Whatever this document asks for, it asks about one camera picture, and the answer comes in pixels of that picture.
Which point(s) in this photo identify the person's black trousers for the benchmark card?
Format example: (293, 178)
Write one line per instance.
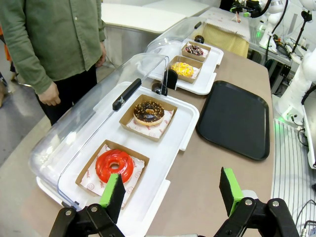
(71, 93)

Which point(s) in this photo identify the white corrugated mat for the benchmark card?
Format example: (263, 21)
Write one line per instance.
(227, 21)

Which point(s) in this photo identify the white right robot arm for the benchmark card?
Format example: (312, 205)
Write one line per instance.
(271, 22)

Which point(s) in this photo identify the white printed paper liner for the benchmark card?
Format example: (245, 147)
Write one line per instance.
(205, 55)
(196, 72)
(90, 181)
(153, 130)

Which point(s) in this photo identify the green-padded black left gripper right finger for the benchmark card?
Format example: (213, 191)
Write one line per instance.
(232, 187)

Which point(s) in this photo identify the white plastic display base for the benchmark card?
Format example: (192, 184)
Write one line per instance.
(170, 148)
(209, 74)

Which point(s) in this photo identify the person's right hand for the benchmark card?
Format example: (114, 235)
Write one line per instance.
(50, 95)

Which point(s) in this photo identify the black serving tray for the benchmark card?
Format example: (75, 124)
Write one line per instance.
(234, 118)

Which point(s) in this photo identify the green-padded black left gripper left finger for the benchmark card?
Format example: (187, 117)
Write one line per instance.
(113, 195)

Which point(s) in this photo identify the person's green shirt torso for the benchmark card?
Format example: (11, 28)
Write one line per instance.
(54, 32)

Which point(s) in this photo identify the brown cardboard donut tray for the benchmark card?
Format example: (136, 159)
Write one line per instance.
(190, 61)
(205, 49)
(128, 116)
(85, 172)

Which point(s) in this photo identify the black camera stand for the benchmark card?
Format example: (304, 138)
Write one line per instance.
(302, 27)

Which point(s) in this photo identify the white round table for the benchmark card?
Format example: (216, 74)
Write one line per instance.
(138, 17)

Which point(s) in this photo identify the person's left hand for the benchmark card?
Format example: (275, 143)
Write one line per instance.
(102, 55)

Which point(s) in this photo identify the person's left forearm green sleeve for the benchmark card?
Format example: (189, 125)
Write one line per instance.
(101, 27)

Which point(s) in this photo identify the yellow cloth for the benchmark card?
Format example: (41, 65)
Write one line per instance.
(224, 42)

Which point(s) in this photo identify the chocolate donut with coloured sprinkles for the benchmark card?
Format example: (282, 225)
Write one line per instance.
(196, 51)

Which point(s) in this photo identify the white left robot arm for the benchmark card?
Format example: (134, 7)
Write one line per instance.
(300, 81)

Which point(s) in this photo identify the yellow sprinkled donut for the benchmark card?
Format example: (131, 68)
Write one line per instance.
(184, 70)

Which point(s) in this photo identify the person's right forearm green sleeve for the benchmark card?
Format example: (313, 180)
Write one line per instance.
(32, 69)

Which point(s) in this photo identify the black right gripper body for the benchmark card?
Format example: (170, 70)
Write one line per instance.
(247, 6)

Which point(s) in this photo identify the chocolate donut with nut bits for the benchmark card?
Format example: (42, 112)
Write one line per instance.
(142, 116)

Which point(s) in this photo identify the red glazed donut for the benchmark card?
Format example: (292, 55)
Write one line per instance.
(106, 164)

